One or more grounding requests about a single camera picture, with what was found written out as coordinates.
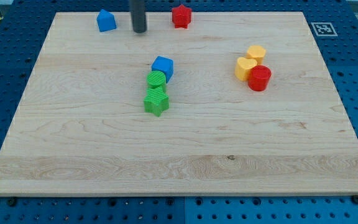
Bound green star block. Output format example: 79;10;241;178
144;86;169;117

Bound green cylinder block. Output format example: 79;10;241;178
146;70;166;92

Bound blue cube block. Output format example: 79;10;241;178
151;56;174;83

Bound light wooden board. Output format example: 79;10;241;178
0;12;358;197

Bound yellow heart block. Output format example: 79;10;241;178
234;57;257;82

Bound red cylinder block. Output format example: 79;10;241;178
248;65;272;91

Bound red star block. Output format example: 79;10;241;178
172;4;192;29

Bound yellow pentagon block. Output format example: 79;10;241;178
246;45;267;65

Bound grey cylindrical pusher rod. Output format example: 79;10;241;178
129;0;147;34

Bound white fiducial marker tag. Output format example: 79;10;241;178
311;22;337;37

